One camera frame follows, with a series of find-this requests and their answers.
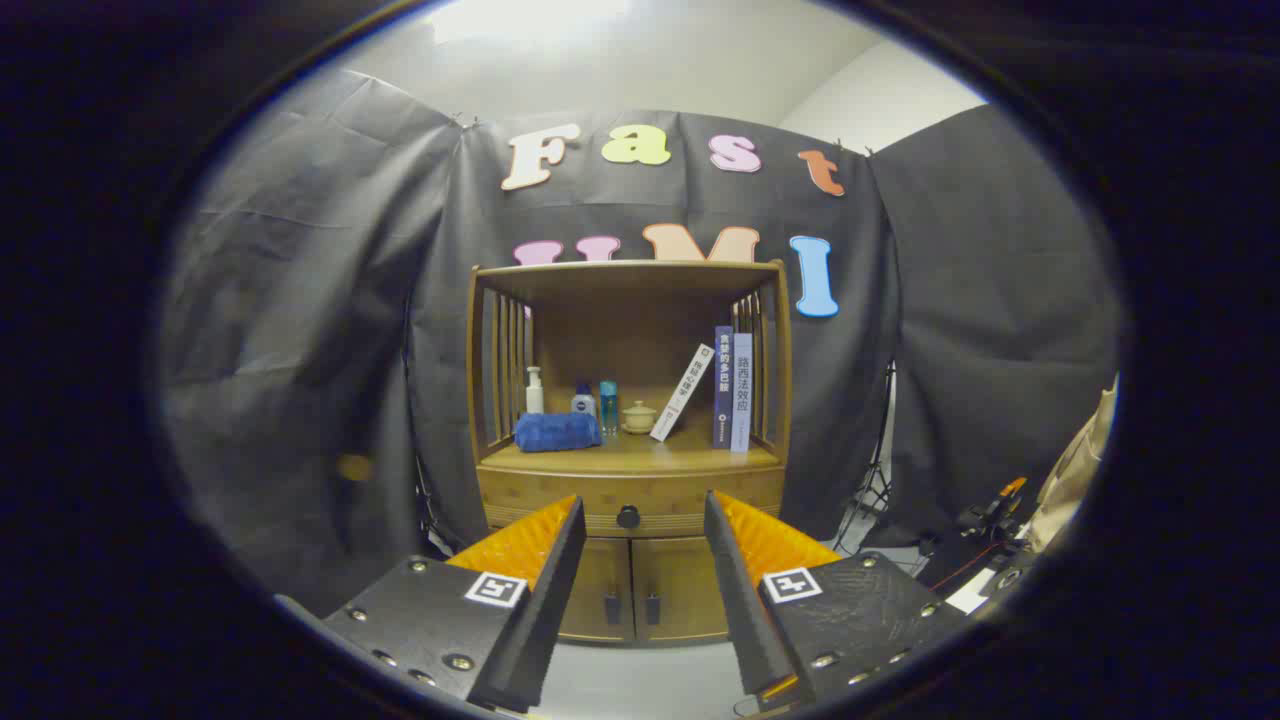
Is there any wooden drawer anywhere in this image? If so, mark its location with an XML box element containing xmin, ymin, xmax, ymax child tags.
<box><xmin>478</xmin><ymin>468</ymin><xmax>786</xmax><ymax>539</ymax></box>

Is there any orange and black device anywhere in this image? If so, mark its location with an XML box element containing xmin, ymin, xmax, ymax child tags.
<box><xmin>960</xmin><ymin>477</ymin><xmax>1031</xmax><ymax>561</ymax></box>

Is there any wooden countertop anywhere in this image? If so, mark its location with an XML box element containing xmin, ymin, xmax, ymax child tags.
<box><xmin>480</xmin><ymin>425</ymin><xmax>781</xmax><ymax>473</ymax></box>

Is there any person's beige clothing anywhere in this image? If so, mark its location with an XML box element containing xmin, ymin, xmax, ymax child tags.
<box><xmin>1030</xmin><ymin>378</ymin><xmax>1119</xmax><ymax>551</ymax></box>

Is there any wooden cabinet door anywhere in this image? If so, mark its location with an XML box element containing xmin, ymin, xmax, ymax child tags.
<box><xmin>556</xmin><ymin>538</ymin><xmax>635</xmax><ymax>643</ymax></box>
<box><xmin>632</xmin><ymin>536</ymin><xmax>731</xmax><ymax>641</ymax></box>

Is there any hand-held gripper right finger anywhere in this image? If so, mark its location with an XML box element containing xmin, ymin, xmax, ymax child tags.
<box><xmin>703</xmin><ymin>489</ymin><xmax>969</xmax><ymax>713</ymax></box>

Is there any black light stand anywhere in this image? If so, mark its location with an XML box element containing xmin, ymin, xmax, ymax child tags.
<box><xmin>835</xmin><ymin>365</ymin><xmax>896</xmax><ymax>551</ymax></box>

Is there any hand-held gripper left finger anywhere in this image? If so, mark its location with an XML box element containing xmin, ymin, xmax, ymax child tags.
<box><xmin>275</xmin><ymin>493</ymin><xmax>588</xmax><ymax>714</ymax></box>

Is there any dark low stand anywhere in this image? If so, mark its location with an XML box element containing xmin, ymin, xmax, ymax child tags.
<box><xmin>920</xmin><ymin>535</ymin><xmax>1011</xmax><ymax>601</ymax></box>

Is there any pale lavender book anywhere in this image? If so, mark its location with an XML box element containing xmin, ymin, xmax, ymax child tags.
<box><xmin>731</xmin><ymin>332</ymin><xmax>754</xmax><ymax>454</ymax></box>

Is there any white book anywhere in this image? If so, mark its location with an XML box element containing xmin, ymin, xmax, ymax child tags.
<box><xmin>650</xmin><ymin>343</ymin><xmax>716</xmax><ymax>443</ymax></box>

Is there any blue rolled towel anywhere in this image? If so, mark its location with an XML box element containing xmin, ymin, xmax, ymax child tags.
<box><xmin>513</xmin><ymin>412</ymin><xmax>604</xmax><ymax>453</ymax></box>

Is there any wooden cabinet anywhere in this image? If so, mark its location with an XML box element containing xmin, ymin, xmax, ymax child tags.
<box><xmin>466</xmin><ymin>259</ymin><xmax>793</xmax><ymax>646</ymax></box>

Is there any dark blue book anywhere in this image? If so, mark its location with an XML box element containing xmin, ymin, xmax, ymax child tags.
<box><xmin>713</xmin><ymin>325</ymin><xmax>735</xmax><ymax>448</ymax></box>

